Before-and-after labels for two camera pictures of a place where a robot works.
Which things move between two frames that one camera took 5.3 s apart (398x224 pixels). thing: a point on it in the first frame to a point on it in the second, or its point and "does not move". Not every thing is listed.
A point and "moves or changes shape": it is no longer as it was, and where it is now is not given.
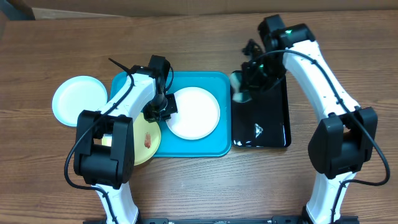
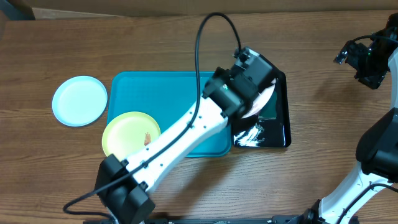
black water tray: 263,121 does not move
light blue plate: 76,94 does not move
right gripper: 250,81 to 374,80
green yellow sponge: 240,95 moves or changes shape
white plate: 198,113 moves or changes shape
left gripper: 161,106 to 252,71
